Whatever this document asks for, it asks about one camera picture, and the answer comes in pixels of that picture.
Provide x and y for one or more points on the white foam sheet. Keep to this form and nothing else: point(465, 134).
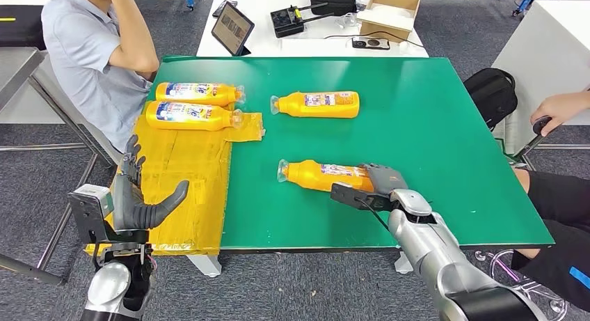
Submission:
point(389, 16)

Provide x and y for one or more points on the green table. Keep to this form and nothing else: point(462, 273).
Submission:
point(438, 148)

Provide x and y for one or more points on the yellow taped cardboard mat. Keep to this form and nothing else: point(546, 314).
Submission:
point(184, 171)

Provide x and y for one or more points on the black router with antennas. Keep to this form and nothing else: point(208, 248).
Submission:
point(286, 21)

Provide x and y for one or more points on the orange detergent bottle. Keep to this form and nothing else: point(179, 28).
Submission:
point(221, 118)
point(226, 95)
point(313, 176)
point(290, 107)

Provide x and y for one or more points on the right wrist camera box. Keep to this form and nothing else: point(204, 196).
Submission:
point(350, 194)

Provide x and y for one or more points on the dark smartphone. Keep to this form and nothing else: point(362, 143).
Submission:
point(229, 4)

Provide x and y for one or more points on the person's right forearm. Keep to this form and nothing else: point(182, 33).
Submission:
point(133, 33)

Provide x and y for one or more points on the small black object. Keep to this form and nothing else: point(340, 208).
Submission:
point(540, 127)

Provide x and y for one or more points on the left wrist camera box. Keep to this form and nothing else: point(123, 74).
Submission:
point(90, 208)

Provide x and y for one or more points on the black flat camera device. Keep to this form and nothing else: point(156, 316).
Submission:
point(370, 43)

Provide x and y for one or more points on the person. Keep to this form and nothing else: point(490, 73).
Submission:
point(562, 203)
point(78, 56)

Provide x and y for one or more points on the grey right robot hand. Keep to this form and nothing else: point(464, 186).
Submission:
point(385, 178)

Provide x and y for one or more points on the brown cardboard box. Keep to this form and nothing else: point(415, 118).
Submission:
point(385, 33)

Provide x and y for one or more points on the person's hand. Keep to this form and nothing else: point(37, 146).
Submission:
point(560, 109)

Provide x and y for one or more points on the chrome chair base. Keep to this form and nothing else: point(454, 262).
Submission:
point(557, 304)

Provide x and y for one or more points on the white table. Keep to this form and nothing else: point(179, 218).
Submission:
point(313, 47)

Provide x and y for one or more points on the black bag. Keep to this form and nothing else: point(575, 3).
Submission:
point(333, 0)

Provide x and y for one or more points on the black backpack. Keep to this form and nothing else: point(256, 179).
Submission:
point(491, 95)

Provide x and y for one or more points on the black tablet on stand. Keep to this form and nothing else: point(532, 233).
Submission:
point(232, 28)

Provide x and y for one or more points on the person's forearm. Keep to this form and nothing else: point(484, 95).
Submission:
point(581, 104)

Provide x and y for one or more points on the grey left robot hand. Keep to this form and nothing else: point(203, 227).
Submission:
point(131, 208)

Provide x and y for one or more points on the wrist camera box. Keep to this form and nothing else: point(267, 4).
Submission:
point(350, 194)
point(90, 208)

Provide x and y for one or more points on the white cabinet with steel frame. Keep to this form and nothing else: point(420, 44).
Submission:
point(544, 56)

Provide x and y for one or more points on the black hard case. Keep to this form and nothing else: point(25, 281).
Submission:
point(18, 28)

